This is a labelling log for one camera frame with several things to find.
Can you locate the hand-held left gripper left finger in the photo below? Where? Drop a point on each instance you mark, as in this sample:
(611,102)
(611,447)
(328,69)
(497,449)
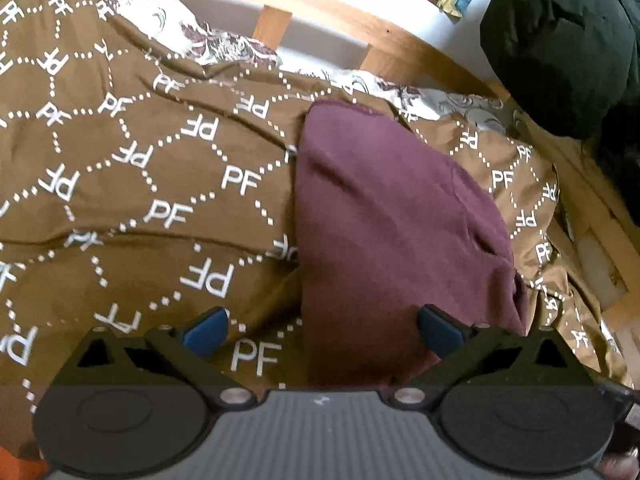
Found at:
(205,332)

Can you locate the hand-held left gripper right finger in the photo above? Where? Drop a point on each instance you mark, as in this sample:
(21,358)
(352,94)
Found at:
(440,332)

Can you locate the maroon cloth garment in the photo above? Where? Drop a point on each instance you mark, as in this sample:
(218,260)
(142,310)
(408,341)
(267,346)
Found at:
(390,210)

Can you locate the brown printed blanket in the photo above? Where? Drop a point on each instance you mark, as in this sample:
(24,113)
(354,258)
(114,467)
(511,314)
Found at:
(125,185)

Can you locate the orange cloth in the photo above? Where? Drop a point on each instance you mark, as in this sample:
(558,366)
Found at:
(20,467)

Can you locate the white floral bed sheet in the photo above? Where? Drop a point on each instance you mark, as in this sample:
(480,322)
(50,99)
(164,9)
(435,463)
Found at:
(220,40)

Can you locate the dark green bundled cloth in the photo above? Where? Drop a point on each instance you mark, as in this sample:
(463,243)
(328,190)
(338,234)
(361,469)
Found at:
(550,50)

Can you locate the wooden bed frame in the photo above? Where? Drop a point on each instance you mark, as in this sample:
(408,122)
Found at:
(320,5)

